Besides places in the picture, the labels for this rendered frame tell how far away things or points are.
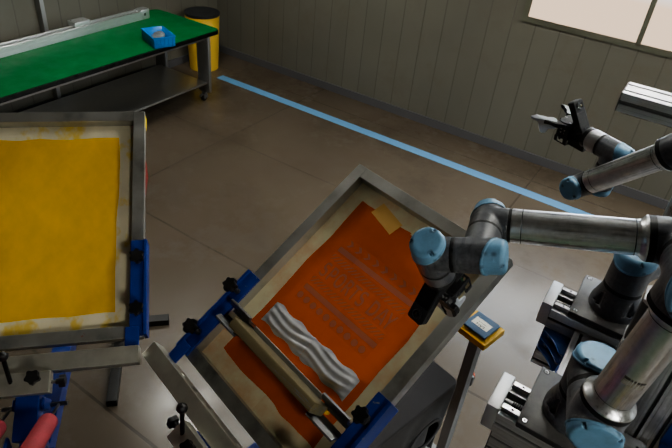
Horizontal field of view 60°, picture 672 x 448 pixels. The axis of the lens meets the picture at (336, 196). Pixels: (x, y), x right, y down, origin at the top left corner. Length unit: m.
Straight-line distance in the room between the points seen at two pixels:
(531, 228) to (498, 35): 4.12
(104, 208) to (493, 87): 4.06
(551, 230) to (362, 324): 0.61
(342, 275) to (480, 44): 3.92
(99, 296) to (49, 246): 0.23
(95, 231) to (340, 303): 0.84
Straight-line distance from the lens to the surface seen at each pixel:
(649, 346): 1.28
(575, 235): 1.29
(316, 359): 1.63
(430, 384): 2.03
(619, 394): 1.37
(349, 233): 1.77
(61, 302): 1.97
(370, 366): 1.58
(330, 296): 1.70
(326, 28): 6.15
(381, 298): 1.64
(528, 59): 5.29
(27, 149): 2.20
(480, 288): 1.56
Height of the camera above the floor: 2.49
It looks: 33 degrees down
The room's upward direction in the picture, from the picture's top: 6 degrees clockwise
